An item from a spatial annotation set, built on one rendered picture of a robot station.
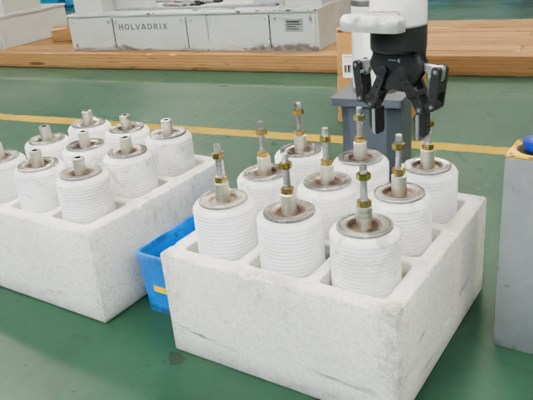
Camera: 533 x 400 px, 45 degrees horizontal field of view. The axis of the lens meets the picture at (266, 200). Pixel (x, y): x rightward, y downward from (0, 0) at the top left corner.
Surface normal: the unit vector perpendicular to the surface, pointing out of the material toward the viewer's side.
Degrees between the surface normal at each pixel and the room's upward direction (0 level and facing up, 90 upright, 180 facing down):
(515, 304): 90
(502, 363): 0
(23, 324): 0
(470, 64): 90
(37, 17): 90
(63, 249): 90
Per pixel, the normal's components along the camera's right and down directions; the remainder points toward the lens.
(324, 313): -0.55, 0.37
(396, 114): 0.32, 0.35
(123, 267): 0.83, 0.15
